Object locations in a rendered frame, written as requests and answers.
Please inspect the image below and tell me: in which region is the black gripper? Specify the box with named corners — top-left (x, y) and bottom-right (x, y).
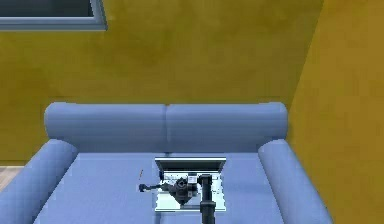
top-left (138, 177), bottom-right (196, 206)

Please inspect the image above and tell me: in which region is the silver open laptop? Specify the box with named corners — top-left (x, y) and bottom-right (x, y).
top-left (154, 157), bottom-right (228, 213)

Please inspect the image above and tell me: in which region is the blue sofa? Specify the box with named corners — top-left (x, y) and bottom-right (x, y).
top-left (0, 101), bottom-right (334, 224)

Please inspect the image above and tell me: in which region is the grey framed window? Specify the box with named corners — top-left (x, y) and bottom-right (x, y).
top-left (0, 0), bottom-right (108, 32)

